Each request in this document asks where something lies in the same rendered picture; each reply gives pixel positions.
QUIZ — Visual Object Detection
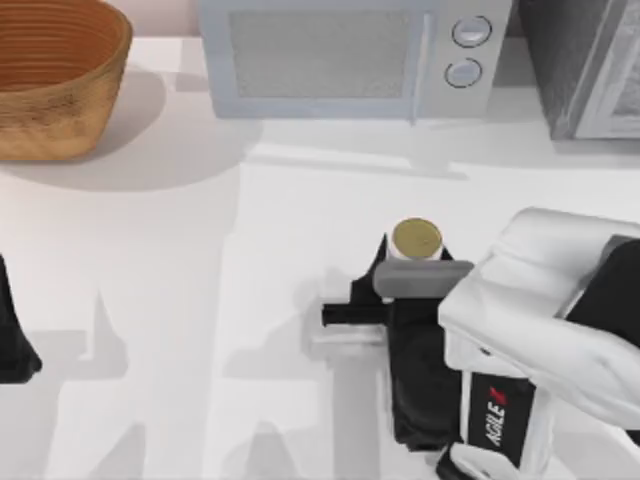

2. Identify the white bottle with gold cap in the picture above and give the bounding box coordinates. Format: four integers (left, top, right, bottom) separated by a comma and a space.
388, 216, 446, 264

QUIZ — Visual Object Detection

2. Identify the pale microwave oven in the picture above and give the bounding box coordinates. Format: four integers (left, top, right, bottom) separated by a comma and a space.
193, 0, 514, 126

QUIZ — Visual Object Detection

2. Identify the round microwave knob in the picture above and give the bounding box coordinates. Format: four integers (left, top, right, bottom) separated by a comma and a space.
451, 14, 494, 50
443, 55, 485, 91

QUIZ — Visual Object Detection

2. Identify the microwave oven door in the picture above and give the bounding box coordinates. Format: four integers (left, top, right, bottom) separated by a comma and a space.
199, 0, 426, 120

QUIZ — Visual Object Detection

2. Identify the woven wooden basket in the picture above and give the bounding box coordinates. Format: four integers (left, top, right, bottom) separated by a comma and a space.
0, 0, 134, 163

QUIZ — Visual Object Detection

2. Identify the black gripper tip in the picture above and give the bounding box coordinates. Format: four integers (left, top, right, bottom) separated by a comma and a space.
0, 253, 44, 387

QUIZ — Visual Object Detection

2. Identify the microwave door handle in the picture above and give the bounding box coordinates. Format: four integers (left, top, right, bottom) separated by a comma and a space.
409, 12, 432, 126

